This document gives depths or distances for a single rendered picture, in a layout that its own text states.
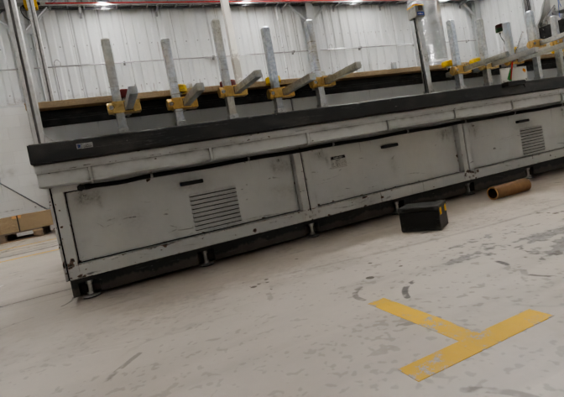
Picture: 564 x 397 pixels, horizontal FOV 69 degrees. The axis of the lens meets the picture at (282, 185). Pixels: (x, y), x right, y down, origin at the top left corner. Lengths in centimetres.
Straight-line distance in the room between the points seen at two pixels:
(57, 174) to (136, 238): 49
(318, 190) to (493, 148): 148
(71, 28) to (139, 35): 128
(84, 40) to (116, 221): 767
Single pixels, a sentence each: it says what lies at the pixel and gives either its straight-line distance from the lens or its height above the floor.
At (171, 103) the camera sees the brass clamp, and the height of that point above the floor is 80.
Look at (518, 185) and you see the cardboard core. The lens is 293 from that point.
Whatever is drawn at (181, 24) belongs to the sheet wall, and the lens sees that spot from 994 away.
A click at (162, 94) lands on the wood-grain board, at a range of 211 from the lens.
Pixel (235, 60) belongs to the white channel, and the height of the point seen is 125.
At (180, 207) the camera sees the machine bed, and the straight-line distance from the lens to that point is 216.
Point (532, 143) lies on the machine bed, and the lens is 372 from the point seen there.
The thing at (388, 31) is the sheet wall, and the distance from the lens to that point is 1234.
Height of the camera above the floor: 45
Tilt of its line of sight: 3 degrees down
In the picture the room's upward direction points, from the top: 10 degrees counter-clockwise
